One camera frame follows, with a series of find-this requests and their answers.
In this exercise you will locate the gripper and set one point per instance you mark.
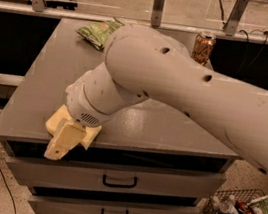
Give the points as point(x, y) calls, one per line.
point(80, 108)

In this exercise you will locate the yellow sponge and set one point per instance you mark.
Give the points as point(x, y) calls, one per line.
point(62, 114)

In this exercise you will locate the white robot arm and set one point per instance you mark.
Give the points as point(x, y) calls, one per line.
point(140, 63)

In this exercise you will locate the green jalapeno chip bag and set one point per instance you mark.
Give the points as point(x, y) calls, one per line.
point(97, 33)

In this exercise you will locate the grey drawer cabinet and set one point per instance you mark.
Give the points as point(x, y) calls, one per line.
point(176, 162)

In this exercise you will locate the plastic bottle in basket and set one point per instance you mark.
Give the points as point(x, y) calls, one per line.
point(225, 205)

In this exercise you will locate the gold soda can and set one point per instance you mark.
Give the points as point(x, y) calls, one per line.
point(204, 44)

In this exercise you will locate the top drawer black handle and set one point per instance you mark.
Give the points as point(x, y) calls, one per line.
point(115, 182)

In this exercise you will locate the middle metal bracket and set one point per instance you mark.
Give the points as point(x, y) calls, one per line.
point(158, 7)

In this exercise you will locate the right metal bracket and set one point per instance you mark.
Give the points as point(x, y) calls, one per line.
point(234, 18)

